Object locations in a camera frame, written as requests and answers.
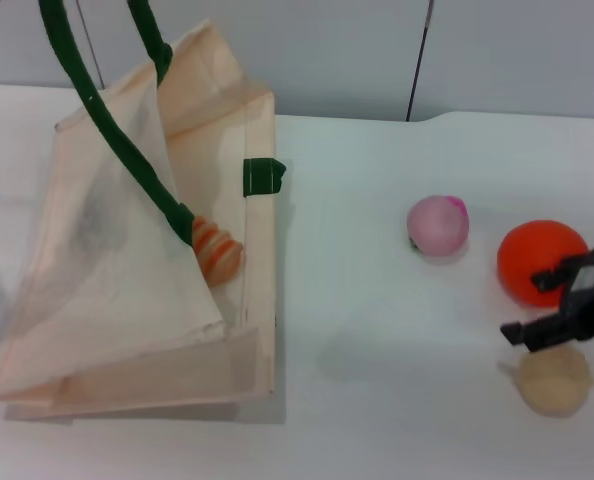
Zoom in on cream tote bag green handles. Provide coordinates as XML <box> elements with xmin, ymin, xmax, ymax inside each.
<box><xmin>0</xmin><ymin>0</ymin><xmax>289</xmax><ymax>419</ymax></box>

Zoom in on pink peach bun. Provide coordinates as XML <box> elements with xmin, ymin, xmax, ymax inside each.
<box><xmin>406</xmin><ymin>193</ymin><xmax>471</xmax><ymax>258</ymax></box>

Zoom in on orange striped ridged bread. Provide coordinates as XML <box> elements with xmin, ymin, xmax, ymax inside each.
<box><xmin>191</xmin><ymin>215</ymin><xmax>244</xmax><ymax>288</ymax></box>

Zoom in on orange fruit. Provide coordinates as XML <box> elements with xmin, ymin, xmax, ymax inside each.
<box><xmin>495</xmin><ymin>219</ymin><xmax>592</xmax><ymax>308</ymax></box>

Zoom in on beige egg yolk pastry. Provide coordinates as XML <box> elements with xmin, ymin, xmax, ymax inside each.
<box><xmin>515</xmin><ymin>346</ymin><xmax>594</xmax><ymax>417</ymax></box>

